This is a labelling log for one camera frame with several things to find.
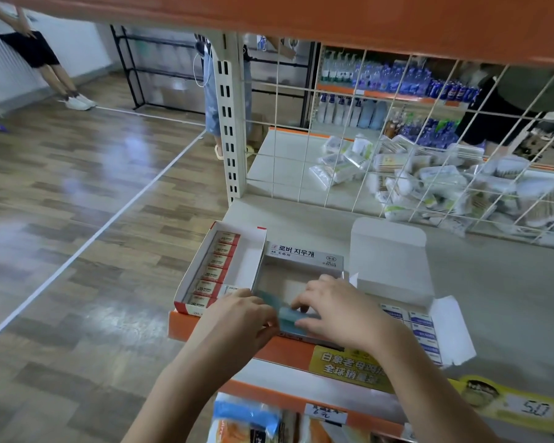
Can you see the group of small blue bottles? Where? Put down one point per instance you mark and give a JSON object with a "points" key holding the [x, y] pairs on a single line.
{"points": [[424, 129]]}

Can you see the white handwritten price tag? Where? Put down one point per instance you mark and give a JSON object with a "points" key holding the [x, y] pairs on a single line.
{"points": [[325, 413]]}

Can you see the row of blue-white erasers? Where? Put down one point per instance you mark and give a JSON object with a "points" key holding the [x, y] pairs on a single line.
{"points": [[422, 329]]}

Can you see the orange upper shelf board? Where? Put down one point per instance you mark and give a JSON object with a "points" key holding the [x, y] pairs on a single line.
{"points": [[351, 18]]}

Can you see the white open box with lid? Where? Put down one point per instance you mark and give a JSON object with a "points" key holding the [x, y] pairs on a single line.
{"points": [[390, 262]]}

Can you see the person's left thumb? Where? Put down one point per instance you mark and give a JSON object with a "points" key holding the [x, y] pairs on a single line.
{"points": [[267, 326]]}

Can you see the white perforated upright post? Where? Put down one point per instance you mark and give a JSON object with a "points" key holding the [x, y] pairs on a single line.
{"points": [[228, 119]]}

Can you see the white radiator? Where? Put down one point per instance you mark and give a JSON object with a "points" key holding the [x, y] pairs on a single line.
{"points": [[7, 69]]}

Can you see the person's right hand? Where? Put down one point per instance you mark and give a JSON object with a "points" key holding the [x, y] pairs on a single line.
{"points": [[351, 318]]}

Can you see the row of white bottles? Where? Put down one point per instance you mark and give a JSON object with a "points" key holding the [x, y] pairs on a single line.
{"points": [[351, 110]]}

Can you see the grey open eraser box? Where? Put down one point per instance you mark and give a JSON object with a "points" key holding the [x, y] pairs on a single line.
{"points": [[300, 259]]}

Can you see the white shelf with orange edge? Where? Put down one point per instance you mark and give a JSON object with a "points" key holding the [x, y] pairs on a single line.
{"points": [[489, 290]]}

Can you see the blue eraser bundle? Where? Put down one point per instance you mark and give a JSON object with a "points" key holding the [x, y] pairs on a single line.
{"points": [[287, 318]]}

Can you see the row of red-label erasers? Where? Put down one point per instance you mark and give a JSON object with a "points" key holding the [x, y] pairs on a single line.
{"points": [[213, 270]]}

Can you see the pile of cotton swab packets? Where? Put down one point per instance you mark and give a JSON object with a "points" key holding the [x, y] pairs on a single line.
{"points": [[443, 179]]}

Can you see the black metal rack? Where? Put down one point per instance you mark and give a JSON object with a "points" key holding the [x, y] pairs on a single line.
{"points": [[166, 69]]}

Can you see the open box with red trim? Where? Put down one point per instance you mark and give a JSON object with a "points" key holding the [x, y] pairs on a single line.
{"points": [[247, 262]]}

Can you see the yellow promotional label strip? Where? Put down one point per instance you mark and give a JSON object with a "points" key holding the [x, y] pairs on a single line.
{"points": [[351, 366]]}

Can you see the row of blue-capped bottles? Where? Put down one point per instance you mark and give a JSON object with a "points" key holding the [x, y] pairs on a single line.
{"points": [[397, 78]]}

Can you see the yellow-green price label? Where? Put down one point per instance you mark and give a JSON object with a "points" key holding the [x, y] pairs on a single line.
{"points": [[512, 403]]}

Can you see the person's left hand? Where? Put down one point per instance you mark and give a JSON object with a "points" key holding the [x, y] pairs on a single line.
{"points": [[228, 325]]}

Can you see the person's right thumb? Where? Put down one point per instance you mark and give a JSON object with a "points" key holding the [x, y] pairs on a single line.
{"points": [[311, 325]]}

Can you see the person's left forearm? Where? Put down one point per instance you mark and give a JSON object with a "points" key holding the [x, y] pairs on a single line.
{"points": [[180, 401]]}

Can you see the blue and white packet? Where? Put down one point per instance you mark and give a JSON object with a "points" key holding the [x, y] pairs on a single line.
{"points": [[247, 417]]}

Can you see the person's right forearm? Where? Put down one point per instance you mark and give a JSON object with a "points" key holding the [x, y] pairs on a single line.
{"points": [[429, 392]]}

